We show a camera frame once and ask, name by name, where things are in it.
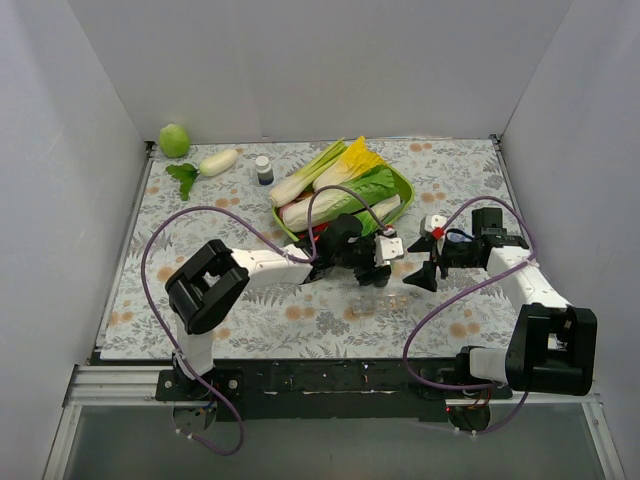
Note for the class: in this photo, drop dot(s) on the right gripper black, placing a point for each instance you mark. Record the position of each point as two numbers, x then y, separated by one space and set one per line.
440 257

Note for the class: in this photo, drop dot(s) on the white radish with leaves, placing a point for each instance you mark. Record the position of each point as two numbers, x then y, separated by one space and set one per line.
187 174

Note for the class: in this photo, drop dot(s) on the white blue pill bottle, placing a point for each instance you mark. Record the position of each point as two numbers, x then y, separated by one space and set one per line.
264 170

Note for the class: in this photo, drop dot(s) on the clear weekly pill organizer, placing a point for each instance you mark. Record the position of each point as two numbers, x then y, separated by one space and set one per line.
372 304

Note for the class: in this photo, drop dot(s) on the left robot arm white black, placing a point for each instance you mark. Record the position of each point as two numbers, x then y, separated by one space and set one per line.
206 287

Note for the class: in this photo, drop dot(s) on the green napa cabbage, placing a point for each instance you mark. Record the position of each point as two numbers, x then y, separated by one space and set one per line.
373 186

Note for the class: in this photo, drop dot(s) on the leek white green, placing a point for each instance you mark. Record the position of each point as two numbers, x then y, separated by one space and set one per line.
292 186

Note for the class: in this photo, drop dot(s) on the blue pill blister pack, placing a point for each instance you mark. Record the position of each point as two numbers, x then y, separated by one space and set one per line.
457 236

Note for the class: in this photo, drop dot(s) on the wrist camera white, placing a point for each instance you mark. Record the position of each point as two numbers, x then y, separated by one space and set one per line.
433 225
388 247

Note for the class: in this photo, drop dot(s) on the green plastic tray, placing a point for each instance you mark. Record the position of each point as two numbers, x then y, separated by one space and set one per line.
405 191

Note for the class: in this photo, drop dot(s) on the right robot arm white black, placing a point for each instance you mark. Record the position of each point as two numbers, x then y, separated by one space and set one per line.
552 347

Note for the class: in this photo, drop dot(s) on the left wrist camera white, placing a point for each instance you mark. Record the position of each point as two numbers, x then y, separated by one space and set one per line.
388 247

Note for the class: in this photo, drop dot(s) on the floral patterned table mat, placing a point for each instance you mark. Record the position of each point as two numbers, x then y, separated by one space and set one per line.
449 177

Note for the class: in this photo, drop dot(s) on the bok choy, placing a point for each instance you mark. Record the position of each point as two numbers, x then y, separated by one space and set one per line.
382 210

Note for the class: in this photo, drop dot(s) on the yellow napa cabbage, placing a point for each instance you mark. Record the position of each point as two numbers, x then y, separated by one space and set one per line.
355 161

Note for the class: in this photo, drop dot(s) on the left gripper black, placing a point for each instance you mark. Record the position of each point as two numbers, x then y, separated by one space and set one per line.
368 261

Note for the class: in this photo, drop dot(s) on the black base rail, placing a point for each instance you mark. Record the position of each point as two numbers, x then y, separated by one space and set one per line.
324 389

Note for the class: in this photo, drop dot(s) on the green round cabbage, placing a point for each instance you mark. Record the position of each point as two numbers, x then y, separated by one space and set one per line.
174 141

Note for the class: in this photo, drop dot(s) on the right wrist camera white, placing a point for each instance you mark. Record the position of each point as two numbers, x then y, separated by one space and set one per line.
433 225

